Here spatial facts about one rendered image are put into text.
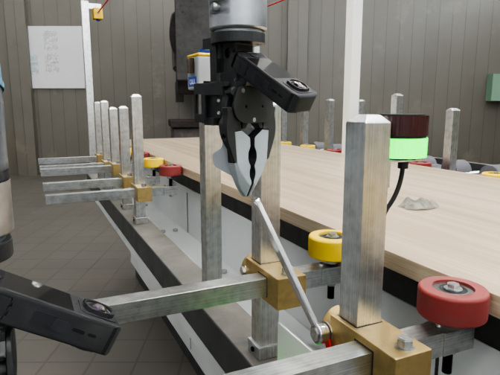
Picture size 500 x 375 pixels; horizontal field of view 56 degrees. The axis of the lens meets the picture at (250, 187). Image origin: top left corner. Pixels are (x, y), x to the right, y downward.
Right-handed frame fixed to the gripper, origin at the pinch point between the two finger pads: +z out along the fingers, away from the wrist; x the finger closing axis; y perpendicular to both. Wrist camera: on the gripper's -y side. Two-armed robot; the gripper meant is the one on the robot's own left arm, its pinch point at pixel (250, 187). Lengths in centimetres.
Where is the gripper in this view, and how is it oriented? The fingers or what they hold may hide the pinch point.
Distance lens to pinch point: 63.6
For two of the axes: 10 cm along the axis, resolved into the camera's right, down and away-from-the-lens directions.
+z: 0.0, 9.8, 1.8
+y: -7.1, -1.2, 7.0
